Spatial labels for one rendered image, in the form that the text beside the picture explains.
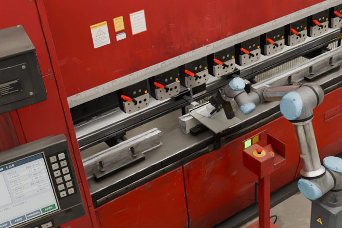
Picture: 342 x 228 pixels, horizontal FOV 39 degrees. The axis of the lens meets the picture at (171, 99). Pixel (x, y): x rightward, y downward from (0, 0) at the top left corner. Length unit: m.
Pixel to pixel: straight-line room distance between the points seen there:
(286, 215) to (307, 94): 1.54
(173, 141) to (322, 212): 0.91
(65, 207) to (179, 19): 1.19
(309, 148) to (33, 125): 1.24
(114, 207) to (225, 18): 1.22
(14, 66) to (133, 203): 1.42
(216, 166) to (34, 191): 1.49
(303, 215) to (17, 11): 2.48
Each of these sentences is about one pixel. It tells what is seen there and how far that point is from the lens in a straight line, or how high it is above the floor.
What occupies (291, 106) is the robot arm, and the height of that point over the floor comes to 1.36.
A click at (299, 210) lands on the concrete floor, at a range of 3.66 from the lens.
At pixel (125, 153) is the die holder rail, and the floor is 0.93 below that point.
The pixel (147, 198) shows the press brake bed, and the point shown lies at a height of 0.66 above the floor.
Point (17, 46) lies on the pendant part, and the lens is 1.60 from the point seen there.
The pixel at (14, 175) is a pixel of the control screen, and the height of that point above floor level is 1.53.
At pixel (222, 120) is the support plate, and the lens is 2.76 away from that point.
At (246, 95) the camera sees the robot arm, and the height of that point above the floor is 1.23.
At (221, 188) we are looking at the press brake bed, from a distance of 3.14.
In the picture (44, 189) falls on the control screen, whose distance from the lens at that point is 1.79.
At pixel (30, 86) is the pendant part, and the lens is 1.61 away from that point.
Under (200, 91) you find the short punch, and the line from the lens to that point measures 2.84.
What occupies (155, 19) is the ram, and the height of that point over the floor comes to 1.64.
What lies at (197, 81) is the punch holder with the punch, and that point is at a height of 1.21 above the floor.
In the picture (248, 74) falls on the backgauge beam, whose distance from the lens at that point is 3.40.
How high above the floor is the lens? 2.52
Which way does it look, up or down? 30 degrees down
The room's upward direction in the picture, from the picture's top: 7 degrees counter-clockwise
